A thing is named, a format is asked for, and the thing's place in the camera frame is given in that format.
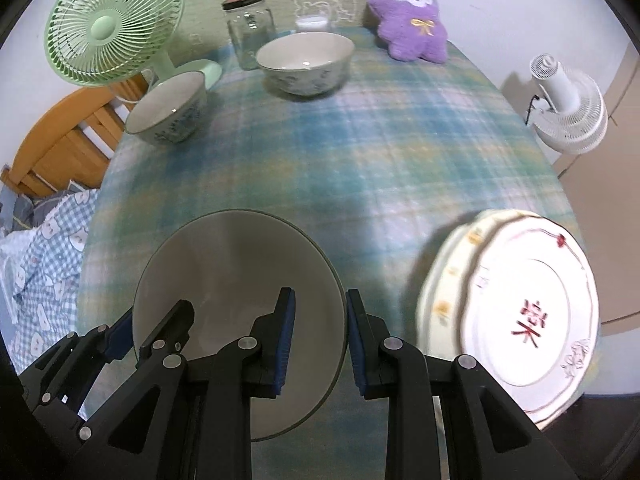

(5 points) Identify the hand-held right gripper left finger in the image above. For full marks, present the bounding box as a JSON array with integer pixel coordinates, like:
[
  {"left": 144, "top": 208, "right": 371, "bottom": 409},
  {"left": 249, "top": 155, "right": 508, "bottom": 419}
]
[{"left": 75, "top": 287, "right": 297, "bottom": 480}]

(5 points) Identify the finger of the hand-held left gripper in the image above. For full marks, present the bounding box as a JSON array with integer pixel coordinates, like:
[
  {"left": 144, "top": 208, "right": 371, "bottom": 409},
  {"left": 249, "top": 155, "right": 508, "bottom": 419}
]
[
  {"left": 75, "top": 300, "right": 196, "bottom": 443},
  {"left": 19, "top": 309, "right": 136, "bottom": 413}
]

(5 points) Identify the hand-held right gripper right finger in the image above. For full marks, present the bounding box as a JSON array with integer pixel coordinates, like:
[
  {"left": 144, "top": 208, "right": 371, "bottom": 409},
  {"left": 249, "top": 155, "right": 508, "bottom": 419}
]
[{"left": 346, "top": 287, "right": 566, "bottom": 480}]

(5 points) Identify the grey-green floral bowl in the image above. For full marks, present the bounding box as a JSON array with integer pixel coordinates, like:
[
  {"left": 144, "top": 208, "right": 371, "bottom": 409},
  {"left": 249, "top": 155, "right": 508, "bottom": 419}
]
[
  {"left": 132, "top": 210, "right": 347, "bottom": 442},
  {"left": 125, "top": 71, "right": 208, "bottom": 146},
  {"left": 256, "top": 31, "right": 356, "bottom": 97}
]

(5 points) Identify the scalloped yellow floral plate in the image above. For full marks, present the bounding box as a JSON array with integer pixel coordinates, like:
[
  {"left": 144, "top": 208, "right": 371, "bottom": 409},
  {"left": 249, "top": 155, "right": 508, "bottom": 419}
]
[{"left": 416, "top": 209, "right": 551, "bottom": 356}]

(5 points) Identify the white plate with red character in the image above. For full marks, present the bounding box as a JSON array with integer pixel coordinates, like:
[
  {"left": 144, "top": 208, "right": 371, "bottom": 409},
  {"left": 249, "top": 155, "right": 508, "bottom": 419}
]
[{"left": 460, "top": 217, "right": 600, "bottom": 431}]

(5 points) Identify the blue checked blanket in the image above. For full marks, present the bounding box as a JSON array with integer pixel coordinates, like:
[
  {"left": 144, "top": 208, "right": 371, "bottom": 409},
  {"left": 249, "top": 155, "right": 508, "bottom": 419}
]
[{"left": 0, "top": 187, "right": 101, "bottom": 376}]

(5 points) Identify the grey patterned bedding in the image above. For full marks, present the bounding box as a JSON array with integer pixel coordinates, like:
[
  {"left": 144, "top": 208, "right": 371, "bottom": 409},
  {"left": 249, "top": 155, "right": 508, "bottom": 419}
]
[{"left": 0, "top": 180, "right": 96, "bottom": 233}]

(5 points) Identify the glass jar with dark lid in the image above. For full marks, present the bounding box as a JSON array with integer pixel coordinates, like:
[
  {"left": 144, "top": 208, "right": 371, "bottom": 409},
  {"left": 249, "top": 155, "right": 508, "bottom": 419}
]
[{"left": 221, "top": 0, "right": 277, "bottom": 71}]

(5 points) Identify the green desk fan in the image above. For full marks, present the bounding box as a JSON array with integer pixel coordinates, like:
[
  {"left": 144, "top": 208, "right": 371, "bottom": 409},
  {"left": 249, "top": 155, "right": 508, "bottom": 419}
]
[{"left": 44, "top": 0, "right": 223, "bottom": 91}]

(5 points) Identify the purple plush toy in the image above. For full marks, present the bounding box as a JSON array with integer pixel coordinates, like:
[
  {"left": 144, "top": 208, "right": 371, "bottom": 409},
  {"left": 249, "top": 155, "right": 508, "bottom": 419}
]
[{"left": 365, "top": 0, "right": 449, "bottom": 64}]

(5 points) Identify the small white round container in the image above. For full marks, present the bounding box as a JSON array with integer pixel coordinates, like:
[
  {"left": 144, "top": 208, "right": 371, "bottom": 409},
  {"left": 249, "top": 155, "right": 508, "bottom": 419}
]
[{"left": 295, "top": 12, "right": 331, "bottom": 35}]

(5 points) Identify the white standing fan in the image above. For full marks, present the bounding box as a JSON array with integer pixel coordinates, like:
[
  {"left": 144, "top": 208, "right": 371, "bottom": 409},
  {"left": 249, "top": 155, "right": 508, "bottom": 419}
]
[{"left": 529, "top": 53, "right": 609, "bottom": 155}]

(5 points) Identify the black fan cable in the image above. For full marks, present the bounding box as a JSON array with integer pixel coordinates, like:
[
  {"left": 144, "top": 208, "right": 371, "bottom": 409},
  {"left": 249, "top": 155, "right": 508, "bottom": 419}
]
[{"left": 522, "top": 92, "right": 543, "bottom": 126}]

